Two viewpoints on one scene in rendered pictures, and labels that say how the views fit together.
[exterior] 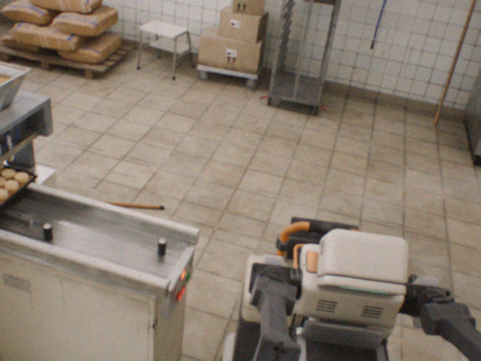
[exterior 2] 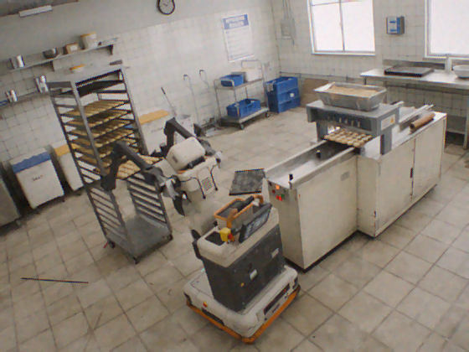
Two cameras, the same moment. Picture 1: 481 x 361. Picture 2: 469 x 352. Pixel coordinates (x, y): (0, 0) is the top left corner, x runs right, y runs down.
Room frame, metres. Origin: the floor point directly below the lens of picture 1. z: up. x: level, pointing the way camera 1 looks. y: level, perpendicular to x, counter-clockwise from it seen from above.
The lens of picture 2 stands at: (2.79, -1.53, 2.04)
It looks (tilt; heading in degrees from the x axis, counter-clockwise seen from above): 26 degrees down; 137
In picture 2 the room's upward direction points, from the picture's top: 11 degrees counter-clockwise
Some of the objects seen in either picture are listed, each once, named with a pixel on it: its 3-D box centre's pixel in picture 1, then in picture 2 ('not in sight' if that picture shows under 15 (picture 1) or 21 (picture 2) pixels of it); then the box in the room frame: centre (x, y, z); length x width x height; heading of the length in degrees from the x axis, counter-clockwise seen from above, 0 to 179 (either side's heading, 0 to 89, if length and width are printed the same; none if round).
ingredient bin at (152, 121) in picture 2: not in sight; (152, 134); (-2.12, 1.29, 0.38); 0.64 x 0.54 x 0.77; 167
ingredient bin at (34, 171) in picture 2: not in sight; (38, 180); (-2.49, -0.62, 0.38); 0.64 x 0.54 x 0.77; 172
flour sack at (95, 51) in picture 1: (92, 45); not in sight; (5.12, 1.69, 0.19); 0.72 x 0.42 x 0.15; 173
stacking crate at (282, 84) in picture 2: not in sight; (280, 85); (-1.41, 4.01, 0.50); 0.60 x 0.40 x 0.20; 81
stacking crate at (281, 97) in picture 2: not in sight; (281, 94); (-1.41, 4.01, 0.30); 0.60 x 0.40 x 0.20; 79
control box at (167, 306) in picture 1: (177, 281); (280, 191); (1.37, 0.17, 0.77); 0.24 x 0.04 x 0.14; 168
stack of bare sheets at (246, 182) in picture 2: not in sight; (247, 181); (0.00, 1.21, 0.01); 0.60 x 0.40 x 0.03; 125
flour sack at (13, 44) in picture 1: (38, 35); not in sight; (5.20, 2.29, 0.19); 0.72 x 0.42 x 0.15; 171
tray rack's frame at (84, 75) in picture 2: not in sight; (112, 165); (-0.18, -0.34, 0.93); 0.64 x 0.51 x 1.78; 0
